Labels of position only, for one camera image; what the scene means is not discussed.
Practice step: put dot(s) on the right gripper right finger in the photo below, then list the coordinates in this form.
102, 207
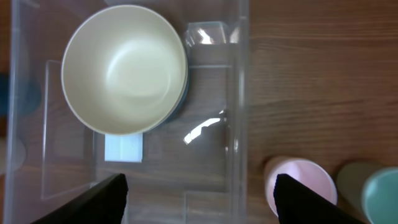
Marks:
297, 204

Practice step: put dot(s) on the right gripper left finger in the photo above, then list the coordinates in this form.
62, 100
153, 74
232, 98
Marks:
96, 205

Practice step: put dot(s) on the pink small cup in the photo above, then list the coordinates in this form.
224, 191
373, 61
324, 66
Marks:
305, 171

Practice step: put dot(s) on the green small cup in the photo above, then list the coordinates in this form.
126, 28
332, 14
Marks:
371, 189

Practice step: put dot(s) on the dark blue bowl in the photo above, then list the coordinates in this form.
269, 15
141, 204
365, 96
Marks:
180, 103

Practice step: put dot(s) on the cream bowl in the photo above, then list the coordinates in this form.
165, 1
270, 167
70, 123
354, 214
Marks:
124, 70

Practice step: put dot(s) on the white label in container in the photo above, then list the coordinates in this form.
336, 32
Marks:
123, 148

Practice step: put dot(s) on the clear plastic storage container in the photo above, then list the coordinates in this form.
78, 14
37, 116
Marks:
193, 168

